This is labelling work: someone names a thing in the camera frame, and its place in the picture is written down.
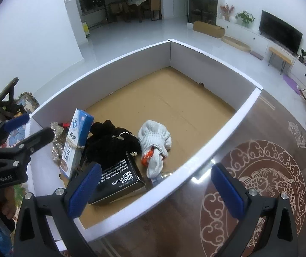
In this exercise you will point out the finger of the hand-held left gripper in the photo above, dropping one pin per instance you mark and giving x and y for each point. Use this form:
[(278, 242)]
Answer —
[(39, 139), (16, 121)]

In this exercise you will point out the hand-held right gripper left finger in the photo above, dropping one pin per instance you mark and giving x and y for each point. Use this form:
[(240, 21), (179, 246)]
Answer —
[(84, 191)]

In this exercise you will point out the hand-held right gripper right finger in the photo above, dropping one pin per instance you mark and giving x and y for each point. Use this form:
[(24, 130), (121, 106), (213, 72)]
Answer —
[(229, 192)]

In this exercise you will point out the black printed box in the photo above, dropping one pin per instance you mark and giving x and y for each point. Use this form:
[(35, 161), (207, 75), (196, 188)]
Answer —
[(118, 184)]

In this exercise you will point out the blue and white box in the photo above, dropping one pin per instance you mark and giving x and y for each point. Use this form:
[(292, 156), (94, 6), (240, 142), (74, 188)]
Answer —
[(74, 139)]

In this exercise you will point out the black fabric pouch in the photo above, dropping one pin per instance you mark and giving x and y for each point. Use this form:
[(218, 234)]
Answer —
[(107, 144)]

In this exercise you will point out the white knit glove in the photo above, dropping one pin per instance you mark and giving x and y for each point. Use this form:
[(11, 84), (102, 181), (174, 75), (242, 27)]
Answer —
[(153, 133)]

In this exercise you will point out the large white cardboard box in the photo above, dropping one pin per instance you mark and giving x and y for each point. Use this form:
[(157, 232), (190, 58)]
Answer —
[(169, 99)]

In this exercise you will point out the brown patterned desktop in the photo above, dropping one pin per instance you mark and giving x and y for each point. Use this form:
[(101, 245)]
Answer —
[(195, 206)]

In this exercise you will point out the person's left hand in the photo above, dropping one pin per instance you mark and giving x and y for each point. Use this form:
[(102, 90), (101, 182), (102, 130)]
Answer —
[(8, 203)]

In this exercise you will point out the dark brown bag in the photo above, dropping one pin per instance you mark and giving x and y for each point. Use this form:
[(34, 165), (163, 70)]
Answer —
[(15, 110)]

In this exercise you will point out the gold hair claw clip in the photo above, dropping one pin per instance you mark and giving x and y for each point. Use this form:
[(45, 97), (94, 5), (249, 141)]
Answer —
[(56, 144)]

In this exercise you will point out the small metal object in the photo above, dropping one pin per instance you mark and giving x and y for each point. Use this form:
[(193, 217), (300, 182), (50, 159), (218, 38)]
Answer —
[(166, 176)]

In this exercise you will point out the small yellow object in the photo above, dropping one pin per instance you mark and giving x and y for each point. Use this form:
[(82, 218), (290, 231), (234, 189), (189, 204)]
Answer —
[(86, 29)]

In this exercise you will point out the purple floor mat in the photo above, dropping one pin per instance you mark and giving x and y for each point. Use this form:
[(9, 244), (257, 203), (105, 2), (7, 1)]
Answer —
[(292, 84)]

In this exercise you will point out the grey floor cushion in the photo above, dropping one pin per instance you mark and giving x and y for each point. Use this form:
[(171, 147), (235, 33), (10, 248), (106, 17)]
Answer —
[(257, 55)]

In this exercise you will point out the wooden stool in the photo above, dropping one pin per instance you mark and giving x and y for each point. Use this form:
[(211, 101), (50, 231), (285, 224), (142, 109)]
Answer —
[(279, 53)]

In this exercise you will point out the beige oval floor tray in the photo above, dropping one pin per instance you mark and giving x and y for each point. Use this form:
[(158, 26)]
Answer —
[(235, 43)]

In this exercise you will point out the dark dining chair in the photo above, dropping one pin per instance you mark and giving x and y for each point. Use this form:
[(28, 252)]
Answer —
[(118, 12)]

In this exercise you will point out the small potted plant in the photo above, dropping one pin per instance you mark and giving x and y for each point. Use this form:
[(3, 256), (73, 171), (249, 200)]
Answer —
[(303, 55)]

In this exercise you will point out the white television cabinet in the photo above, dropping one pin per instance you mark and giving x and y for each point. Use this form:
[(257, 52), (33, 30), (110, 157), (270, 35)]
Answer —
[(249, 36)]

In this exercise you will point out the brown cardboard box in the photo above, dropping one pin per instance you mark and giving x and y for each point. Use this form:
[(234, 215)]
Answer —
[(209, 29)]

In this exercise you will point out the dining table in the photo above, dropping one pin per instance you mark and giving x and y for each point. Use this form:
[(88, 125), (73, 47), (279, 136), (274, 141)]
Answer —
[(139, 4)]

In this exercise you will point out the black television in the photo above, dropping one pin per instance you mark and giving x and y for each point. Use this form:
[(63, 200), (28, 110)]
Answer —
[(279, 30)]

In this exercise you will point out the green potted plant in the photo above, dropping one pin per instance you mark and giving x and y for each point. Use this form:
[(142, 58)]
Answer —
[(245, 18)]

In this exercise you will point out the wooden dining chair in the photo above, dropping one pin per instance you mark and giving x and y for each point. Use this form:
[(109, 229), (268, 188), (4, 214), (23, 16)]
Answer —
[(155, 6)]

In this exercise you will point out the red flower vase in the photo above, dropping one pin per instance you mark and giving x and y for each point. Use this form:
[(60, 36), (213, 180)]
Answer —
[(227, 10)]

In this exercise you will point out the dark glass cabinet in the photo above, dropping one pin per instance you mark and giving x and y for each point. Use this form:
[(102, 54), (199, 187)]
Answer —
[(203, 2)]

